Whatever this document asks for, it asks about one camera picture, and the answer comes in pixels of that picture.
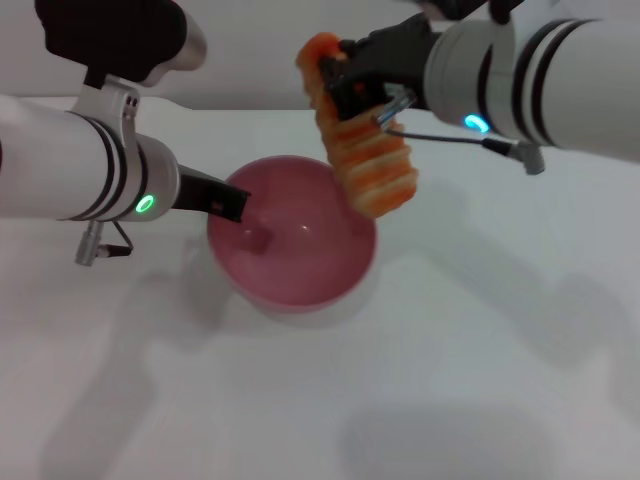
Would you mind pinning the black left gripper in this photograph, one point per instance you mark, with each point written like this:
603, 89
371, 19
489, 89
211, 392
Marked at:
197, 192

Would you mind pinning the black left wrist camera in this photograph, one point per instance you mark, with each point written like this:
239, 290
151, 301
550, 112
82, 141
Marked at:
115, 35

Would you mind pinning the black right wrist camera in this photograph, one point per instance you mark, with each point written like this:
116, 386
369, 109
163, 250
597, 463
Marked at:
465, 7

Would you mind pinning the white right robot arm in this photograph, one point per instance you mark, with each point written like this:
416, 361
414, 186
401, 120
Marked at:
550, 85

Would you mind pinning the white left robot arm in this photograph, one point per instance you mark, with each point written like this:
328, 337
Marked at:
60, 165

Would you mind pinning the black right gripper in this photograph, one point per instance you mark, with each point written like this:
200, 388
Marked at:
395, 55

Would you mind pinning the orange striped bread loaf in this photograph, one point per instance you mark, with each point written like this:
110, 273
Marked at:
370, 165

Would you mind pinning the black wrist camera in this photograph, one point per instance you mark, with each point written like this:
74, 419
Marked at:
465, 7
115, 35

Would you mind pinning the pink plastic bowl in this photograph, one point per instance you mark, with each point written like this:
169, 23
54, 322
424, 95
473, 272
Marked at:
300, 260

